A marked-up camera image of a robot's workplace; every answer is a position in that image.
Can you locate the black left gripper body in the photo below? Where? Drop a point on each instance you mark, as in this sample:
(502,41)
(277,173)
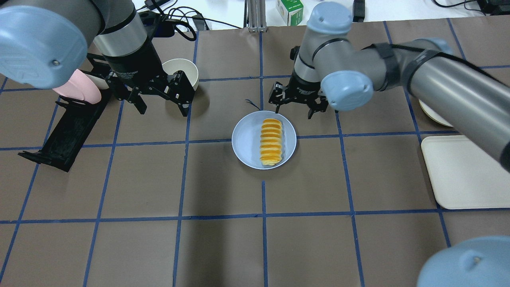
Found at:
(132,59)

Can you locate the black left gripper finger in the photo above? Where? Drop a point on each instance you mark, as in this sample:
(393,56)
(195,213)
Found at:
(184,108)
(139,104)

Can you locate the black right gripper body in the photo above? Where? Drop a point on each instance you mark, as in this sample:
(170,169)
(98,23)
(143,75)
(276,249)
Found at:
(301,88)

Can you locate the yellow ridged bread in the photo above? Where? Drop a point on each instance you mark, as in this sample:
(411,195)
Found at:
(271,142)

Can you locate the light blue round plate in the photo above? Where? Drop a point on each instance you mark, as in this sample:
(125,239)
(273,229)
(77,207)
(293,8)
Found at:
(247,136)

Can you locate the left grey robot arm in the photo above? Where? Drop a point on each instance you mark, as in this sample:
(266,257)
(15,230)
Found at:
(43,42)

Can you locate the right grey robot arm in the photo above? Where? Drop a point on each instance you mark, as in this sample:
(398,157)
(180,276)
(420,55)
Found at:
(329,71)

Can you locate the pink plate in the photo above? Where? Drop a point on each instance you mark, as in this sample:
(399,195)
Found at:
(82,86)

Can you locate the cream round plate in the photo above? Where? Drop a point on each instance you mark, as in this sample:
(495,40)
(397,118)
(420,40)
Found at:
(433,115)

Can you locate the white paper cup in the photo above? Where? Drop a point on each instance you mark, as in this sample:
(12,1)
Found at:
(187,66)

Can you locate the black dish rack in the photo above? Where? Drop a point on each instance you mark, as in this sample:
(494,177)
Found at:
(67,138)

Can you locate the green white box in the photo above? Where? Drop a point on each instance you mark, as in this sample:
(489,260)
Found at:
(291,11)

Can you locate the cream square tray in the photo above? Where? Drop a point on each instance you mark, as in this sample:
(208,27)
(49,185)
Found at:
(463,176)

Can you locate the aluminium frame post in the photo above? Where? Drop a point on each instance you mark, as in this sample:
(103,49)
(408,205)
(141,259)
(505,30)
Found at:
(255,16)

